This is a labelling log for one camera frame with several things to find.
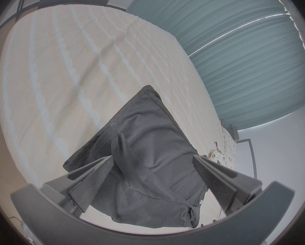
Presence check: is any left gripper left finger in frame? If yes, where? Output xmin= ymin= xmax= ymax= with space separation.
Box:
xmin=41 ymin=155 xmax=114 ymax=215

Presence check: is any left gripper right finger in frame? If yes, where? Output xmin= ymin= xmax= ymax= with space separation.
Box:
xmin=193 ymin=155 xmax=263 ymax=215

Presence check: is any black T-shirt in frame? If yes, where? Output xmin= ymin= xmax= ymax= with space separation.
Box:
xmin=63 ymin=85 xmax=208 ymax=229

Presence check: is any white printed garment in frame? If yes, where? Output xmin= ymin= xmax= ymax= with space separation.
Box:
xmin=210 ymin=149 xmax=228 ymax=166

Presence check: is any white printed pillow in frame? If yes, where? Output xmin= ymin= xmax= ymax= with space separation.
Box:
xmin=222 ymin=127 xmax=237 ymax=170

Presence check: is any grey bedside table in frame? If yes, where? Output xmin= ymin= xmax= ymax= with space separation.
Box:
xmin=220 ymin=119 xmax=238 ymax=140

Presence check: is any bed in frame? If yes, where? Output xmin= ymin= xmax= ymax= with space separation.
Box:
xmin=0 ymin=4 xmax=257 ymax=235

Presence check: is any blue-green curtain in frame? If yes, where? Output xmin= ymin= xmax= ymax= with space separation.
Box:
xmin=127 ymin=0 xmax=288 ymax=57
xmin=188 ymin=13 xmax=305 ymax=131

